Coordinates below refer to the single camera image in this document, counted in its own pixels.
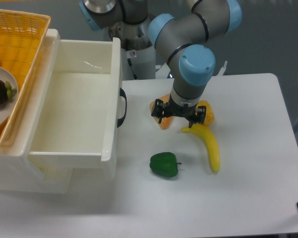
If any orange melon slice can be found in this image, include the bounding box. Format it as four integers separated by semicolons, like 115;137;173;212
149;94;173;130

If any yellow bell pepper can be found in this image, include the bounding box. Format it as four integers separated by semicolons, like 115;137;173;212
197;100;214;126

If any white drawer cabinet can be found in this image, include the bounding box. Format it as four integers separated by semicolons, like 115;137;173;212
0;29;73;194

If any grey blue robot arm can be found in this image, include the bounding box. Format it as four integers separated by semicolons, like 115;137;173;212
79;0;242;125

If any yellow banana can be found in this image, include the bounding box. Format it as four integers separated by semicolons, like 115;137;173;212
181;124;221;174

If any yellow woven basket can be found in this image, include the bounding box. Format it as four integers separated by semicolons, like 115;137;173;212
0;9;51;147

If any white plate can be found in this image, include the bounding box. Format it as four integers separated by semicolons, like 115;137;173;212
0;67;19;126

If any green bell pepper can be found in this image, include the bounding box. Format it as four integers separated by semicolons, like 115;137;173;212
149;152;182;178

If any white plastic drawer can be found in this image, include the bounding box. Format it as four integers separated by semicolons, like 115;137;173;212
29;38;122;180

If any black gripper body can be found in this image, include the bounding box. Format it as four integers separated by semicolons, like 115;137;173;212
163;96;197;118

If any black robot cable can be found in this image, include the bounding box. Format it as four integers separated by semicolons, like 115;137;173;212
126;39;139;80

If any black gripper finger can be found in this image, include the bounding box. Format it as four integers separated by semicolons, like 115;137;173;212
151;99;165;123
186;106;207;128

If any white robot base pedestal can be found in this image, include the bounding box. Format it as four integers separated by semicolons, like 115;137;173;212
108;17;162;81

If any black drawer handle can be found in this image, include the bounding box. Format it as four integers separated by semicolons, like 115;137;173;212
117;88;127;128

